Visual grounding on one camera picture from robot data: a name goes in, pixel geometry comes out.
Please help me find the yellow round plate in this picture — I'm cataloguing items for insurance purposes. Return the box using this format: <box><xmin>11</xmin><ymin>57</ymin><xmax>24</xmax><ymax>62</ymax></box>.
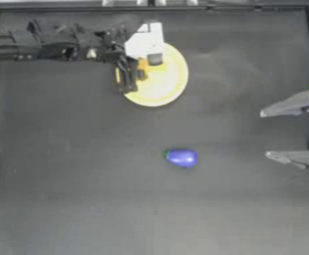
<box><xmin>115</xmin><ymin>42</ymin><xmax>190</xmax><ymax>108</ymax></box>

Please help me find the purple toy eggplant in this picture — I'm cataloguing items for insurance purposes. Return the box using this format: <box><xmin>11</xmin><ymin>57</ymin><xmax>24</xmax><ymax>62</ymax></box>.
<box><xmin>162</xmin><ymin>148</ymin><xmax>198</xmax><ymax>168</ymax></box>

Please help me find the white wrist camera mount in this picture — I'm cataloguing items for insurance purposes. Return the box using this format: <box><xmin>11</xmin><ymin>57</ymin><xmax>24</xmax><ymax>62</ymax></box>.
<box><xmin>125</xmin><ymin>21</ymin><xmax>166</xmax><ymax>67</ymax></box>

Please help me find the black table frame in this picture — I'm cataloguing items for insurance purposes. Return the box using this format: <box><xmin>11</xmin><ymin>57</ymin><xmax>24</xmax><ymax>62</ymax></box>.
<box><xmin>0</xmin><ymin>0</ymin><xmax>309</xmax><ymax>187</ymax></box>

